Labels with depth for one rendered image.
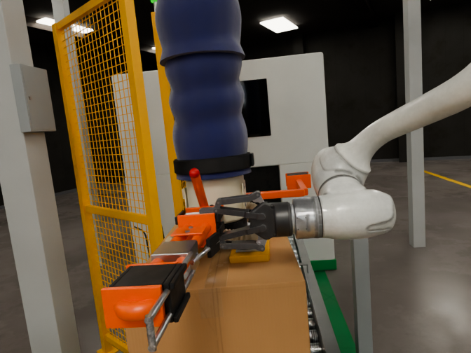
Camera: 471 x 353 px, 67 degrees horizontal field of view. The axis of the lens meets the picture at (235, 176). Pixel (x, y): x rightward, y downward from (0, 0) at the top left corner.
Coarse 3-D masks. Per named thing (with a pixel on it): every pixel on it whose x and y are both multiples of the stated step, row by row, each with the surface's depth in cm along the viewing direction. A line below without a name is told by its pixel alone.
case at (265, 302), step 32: (224, 256) 95; (288, 256) 91; (192, 288) 77; (224, 288) 76; (256, 288) 76; (288, 288) 76; (192, 320) 77; (224, 320) 77; (256, 320) 77; (288, 320) 77; (128, 352) 79; (160, 352) 79; (192, 352) 78; (224, 352) 78; (256, 352) 78; (288, 352) 78
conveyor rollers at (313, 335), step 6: (294, 246) 252; (294, 252) 243; (306, 294) 181; (312, 312) 165; (312, 318) 157; (312, 324) 154; (312, 330) 148; (312, 336) 146; (312, 342) 146; (318, 342) 140; (312, 348) 137; (318, 348) 137
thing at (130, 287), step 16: (128, 272) 47; (144, 272) 47; (160, 272) 46; (112, 288) 43; (128, 288) 42; (144, 288) 42; (160, 288) 42; (112, 304) 43; (112, 320) 43; (160, 320) 42
